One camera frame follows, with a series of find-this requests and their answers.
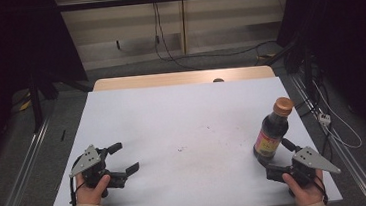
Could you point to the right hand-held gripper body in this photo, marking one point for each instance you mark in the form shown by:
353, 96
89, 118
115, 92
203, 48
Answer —
311, 160

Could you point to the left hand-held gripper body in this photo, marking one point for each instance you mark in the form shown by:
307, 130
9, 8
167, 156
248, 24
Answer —
87, 160

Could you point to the dark soy sauce bottle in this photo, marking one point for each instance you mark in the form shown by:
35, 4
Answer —
272, 132

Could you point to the person's right hand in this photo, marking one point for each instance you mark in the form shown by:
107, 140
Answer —
307, 194

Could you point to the person's left hand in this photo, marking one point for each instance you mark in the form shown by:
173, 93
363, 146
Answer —
90, 194

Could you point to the white plug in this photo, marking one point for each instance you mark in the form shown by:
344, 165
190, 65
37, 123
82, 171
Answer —
324, 118

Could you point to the white table sheet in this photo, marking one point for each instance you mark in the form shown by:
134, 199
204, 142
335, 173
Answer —
187, 132

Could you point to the black metal stand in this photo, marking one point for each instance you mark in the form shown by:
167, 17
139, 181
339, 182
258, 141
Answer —
36, 105

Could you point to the small dark round knob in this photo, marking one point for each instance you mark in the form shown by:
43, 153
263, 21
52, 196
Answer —
218, 80

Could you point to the black curtain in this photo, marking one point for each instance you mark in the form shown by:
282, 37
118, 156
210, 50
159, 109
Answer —
11, 41
344, 18

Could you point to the metal floor rail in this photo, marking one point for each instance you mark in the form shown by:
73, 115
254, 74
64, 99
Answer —
342, 151
20, 177

